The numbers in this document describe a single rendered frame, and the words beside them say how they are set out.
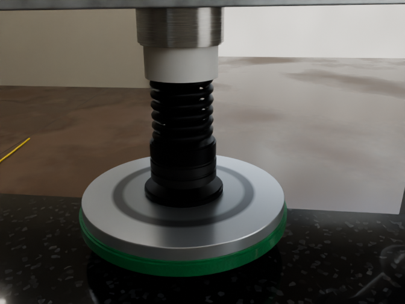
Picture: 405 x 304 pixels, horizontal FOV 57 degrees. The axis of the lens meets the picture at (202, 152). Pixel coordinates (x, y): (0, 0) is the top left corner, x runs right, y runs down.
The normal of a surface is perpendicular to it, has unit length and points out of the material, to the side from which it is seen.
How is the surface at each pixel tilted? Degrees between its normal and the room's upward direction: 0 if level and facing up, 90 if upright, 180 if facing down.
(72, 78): 90
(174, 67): 90
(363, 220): 0
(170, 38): 90
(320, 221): 0
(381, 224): 0
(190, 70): 90
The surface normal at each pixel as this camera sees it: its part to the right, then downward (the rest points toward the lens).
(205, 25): 0.59, 0.29
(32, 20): -0.10, 0.36
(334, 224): 0.00, -0.93
